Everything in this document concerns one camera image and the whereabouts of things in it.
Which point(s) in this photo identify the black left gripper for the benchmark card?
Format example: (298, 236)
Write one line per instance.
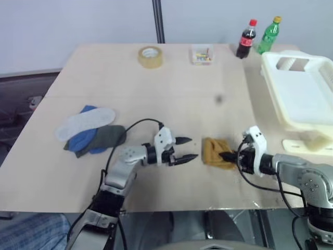
(169, 157)

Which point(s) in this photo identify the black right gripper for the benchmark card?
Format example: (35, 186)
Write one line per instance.
(245, 160)

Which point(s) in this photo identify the mustard yellow sock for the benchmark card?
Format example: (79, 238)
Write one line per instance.
(212, 153)

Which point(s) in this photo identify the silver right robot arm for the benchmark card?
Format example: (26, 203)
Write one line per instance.
(307, 177)

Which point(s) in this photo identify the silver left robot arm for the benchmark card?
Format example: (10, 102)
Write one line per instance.
(127, 156)

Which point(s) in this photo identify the white plastic basket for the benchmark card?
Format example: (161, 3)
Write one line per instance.
(307, 99)

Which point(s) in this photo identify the clear plastic box coloured bits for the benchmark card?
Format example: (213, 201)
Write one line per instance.
(201, 56)

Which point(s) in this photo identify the grey green sock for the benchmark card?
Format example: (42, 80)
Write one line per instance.
(109, 135)

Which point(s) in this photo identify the grey robot torso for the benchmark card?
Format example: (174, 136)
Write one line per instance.
(208, 246)

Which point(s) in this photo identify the beige packing tape roll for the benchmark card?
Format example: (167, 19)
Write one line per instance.
(150, 62)

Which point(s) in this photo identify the white sock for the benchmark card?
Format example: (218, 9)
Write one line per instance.
(86, 122)

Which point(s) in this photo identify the blue sock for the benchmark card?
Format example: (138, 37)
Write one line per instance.
(87, 109)
(82, 139)

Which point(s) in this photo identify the cola bottle red cap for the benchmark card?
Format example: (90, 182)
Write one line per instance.
(245, 39)

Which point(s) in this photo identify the green bottle yellow cap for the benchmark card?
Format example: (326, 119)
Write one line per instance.
(269, 35)

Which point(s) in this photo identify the blue denim trouser leg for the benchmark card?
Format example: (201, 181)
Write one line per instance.
(31, 231)

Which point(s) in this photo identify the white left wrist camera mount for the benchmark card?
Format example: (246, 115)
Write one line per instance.
(164, 138)

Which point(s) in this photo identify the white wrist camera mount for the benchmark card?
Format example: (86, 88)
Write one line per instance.
(257, 145)
(164, 138)

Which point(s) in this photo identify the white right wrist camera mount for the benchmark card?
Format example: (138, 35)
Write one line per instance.
(257, 145)

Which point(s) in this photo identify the black vertical wall post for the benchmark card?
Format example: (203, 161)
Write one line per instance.
(158, 20)

